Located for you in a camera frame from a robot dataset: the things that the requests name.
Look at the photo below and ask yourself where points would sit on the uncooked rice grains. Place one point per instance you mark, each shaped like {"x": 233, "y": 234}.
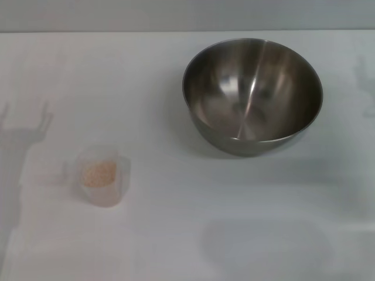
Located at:
{"x": 99, "y": 174}

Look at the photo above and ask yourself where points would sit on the translucent plastic measuring cup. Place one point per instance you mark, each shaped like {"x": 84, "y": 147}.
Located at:
{"x": 123, "y": 178}

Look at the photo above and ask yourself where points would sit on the stainless steel mixing bowl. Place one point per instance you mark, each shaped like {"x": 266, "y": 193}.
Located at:
{"x": 252, "y": 96}

